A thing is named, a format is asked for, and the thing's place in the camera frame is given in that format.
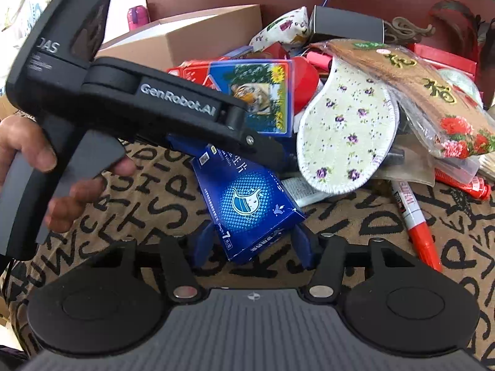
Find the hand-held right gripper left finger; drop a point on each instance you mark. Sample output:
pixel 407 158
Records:
pixel 205 245

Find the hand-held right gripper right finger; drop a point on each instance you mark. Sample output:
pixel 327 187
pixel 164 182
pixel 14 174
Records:
pixel 303 249

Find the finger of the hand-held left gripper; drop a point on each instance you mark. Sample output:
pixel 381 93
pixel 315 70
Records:
pixel 267 154

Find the blue medicine box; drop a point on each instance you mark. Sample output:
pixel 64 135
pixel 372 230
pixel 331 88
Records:
pixel 247 205

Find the tiger print card box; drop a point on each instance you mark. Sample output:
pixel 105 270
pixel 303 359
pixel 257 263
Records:
pixel 263 89

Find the brown cardboard box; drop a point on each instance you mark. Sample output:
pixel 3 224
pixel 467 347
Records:
pixel 185 34

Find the person's left hand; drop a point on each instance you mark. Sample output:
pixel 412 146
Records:
pixel 27 143

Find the white paper leaflet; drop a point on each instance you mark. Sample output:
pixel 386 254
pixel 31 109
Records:
pixel 305 191

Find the letter print blanket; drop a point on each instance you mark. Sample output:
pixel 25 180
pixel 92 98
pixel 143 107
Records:
pixel 154 208

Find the red card box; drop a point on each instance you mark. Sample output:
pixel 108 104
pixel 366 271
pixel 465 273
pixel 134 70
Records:
pixel 189 73

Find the pink bottle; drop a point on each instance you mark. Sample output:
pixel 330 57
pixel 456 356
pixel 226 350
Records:
pixel 137 17

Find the red packet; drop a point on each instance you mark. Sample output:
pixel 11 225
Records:
pixel 305 85

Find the floral fabric insole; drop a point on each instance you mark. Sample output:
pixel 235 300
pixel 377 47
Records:
pixel 344 131

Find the small blue box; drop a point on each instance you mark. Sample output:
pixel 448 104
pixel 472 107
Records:
pixel 239 53

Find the red marker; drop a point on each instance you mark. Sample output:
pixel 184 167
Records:
pixel 419 232

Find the patterned white fabric pouch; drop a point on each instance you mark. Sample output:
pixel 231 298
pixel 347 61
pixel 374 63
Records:
pixel 286 27

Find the black grey box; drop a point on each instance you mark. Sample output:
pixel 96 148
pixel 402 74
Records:
pixel 344 23

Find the brown insole pack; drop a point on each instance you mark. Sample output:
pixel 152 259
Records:
pixel 433 96

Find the brown curled ornament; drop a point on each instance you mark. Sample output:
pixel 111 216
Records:
pixel 406 29

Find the flat red box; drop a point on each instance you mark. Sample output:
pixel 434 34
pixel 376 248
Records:
pixel 444 56

